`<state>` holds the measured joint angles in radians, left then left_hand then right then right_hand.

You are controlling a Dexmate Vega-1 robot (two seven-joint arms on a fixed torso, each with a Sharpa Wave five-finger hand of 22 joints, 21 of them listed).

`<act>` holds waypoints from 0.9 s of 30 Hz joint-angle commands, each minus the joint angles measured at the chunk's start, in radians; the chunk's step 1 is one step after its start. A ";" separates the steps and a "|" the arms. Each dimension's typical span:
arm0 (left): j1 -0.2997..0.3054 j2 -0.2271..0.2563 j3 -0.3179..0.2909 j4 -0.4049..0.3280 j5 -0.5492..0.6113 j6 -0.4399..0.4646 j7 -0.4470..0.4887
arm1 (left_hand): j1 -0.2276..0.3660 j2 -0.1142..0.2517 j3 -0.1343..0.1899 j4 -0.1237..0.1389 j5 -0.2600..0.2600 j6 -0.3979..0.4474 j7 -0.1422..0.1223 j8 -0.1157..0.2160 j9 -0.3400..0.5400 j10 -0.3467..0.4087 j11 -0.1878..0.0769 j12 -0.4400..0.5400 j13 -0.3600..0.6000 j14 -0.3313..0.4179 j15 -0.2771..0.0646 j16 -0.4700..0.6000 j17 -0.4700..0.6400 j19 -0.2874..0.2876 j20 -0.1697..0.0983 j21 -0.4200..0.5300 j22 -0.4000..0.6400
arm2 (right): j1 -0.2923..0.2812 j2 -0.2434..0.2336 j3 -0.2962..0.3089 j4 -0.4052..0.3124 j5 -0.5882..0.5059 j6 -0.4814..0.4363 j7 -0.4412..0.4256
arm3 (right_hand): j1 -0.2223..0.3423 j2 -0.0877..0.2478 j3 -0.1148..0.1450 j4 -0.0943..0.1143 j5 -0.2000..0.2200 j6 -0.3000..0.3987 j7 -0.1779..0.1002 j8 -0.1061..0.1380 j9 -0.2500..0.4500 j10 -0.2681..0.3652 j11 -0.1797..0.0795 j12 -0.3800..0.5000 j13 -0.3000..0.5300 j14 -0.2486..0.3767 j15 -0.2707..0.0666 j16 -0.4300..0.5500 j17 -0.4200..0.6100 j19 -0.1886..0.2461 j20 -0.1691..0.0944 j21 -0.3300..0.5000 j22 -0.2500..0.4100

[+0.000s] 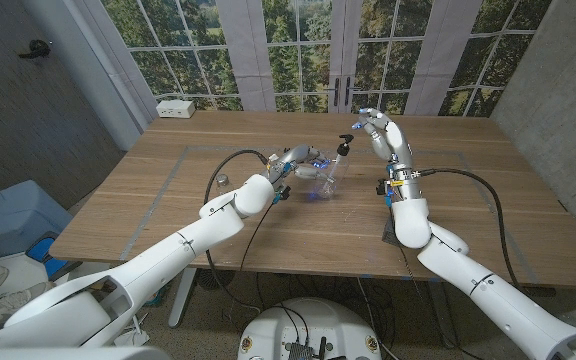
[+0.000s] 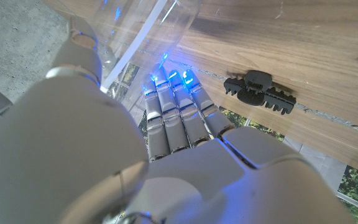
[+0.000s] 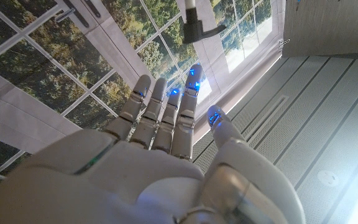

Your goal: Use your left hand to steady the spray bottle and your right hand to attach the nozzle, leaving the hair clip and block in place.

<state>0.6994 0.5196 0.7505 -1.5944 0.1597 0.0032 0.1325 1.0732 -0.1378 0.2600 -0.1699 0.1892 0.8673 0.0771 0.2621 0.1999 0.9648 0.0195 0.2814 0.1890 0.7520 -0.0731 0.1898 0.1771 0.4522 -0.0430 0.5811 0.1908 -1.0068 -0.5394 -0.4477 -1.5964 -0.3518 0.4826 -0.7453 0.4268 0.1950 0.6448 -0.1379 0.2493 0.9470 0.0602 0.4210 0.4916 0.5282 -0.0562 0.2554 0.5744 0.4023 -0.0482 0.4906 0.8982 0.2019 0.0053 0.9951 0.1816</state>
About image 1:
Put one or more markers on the teal toy basket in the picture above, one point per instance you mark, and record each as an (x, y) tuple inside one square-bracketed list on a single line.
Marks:
[(159, 297)]

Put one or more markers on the dark wooden door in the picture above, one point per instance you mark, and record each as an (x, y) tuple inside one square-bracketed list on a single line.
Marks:
[(33, 125)]

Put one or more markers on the clear plastic spray bottle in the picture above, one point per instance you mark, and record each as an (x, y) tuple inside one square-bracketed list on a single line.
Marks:
[(329, 189)]

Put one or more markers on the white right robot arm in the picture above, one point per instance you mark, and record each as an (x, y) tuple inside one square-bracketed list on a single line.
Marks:
[(483, 285)]

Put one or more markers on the black spray nozzle with tube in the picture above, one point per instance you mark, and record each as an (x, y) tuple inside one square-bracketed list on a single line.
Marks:
[(344, 144)]

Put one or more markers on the dark round slatted disc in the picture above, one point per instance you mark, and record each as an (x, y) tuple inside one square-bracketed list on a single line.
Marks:
[(214, 279)]

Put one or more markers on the white power strip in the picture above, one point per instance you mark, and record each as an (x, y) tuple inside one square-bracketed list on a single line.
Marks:
[(175, 108)]

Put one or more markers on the white floor mat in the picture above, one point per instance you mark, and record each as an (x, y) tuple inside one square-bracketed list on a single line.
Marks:
[(33, 272)]

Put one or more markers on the grey block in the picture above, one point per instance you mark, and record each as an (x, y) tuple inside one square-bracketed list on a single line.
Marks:
[(389, 232)]

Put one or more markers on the blue storage bin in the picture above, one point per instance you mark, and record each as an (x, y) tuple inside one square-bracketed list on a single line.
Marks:
[(13, 215)]

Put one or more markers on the white table leg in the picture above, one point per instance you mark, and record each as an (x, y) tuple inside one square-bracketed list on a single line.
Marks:
[(183, 300), (443, 322)]

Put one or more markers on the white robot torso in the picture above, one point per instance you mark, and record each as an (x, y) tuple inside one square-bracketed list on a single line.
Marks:
[(313, 325)]

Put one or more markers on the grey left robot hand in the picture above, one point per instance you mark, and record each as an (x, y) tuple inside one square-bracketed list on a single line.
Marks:
[(300, 157)]

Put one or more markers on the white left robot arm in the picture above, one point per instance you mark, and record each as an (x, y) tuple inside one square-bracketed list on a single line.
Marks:
[(158, 260)]

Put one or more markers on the white toy airplane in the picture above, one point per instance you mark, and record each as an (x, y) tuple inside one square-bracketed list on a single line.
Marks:
[(135, 335)]

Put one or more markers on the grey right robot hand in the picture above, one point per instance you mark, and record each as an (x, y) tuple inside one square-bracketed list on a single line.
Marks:
[(390, 137)]

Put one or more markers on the printed window backdrop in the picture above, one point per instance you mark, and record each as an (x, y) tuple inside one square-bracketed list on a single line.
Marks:
[(193, 50)]

